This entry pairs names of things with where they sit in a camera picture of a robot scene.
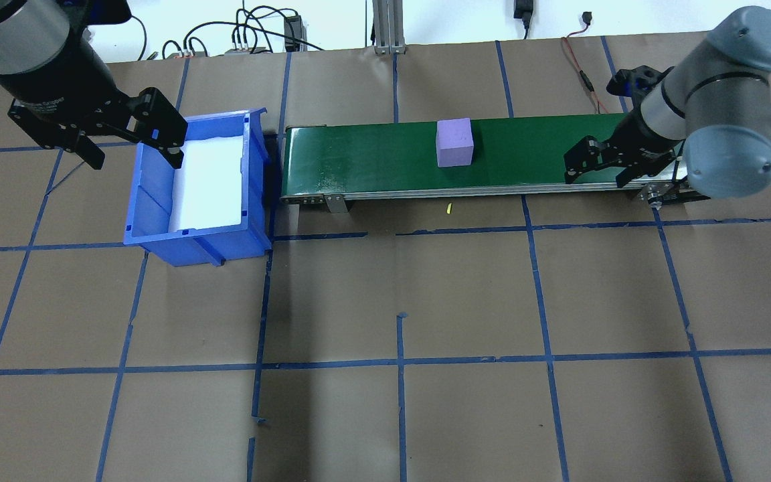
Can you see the green conveyor belt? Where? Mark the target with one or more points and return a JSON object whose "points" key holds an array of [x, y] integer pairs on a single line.
{"points": [[372, 154]]}

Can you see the aluminium profile post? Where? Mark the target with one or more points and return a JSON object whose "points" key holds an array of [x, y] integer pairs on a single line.
{"points": [[389, 27]]}

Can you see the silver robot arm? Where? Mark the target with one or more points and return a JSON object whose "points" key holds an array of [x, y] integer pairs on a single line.
{"points": [[727, 154], [11, 33]]}

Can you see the black plug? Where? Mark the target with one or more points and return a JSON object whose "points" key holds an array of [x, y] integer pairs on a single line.
{"points": [[523, 10]]}

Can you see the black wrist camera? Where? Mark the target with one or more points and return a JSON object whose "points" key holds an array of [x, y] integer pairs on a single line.
{"points": [[636, 82], [108, 10]]}

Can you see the blue plastic storage bin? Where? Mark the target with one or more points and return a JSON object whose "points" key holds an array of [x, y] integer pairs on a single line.
{"points": [[225, 244]]}

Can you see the white foam liner sheet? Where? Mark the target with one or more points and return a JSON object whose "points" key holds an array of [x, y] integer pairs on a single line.
{"points": [[211, 187]]}

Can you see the black power adapter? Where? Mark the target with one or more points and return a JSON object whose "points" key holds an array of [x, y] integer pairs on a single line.
{"points": [[292, 32]]}

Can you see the purple foam block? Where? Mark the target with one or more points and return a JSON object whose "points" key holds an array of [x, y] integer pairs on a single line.
{"points": [[454, 142]]}

